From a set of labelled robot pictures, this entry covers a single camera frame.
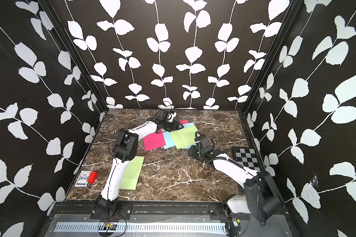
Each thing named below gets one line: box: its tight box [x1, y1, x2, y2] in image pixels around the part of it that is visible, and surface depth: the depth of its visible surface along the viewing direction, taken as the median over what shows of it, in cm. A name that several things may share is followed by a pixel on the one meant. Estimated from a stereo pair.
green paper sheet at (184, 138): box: [170, 124, 198, 150], surface depth 105 cm
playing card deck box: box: [74, 170, 93, 188], surface depth 85 cm
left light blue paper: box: [161, 128, 176, 150], surface depth 103 cm
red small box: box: [87, 171, 99, 184], surface depth 85 cm
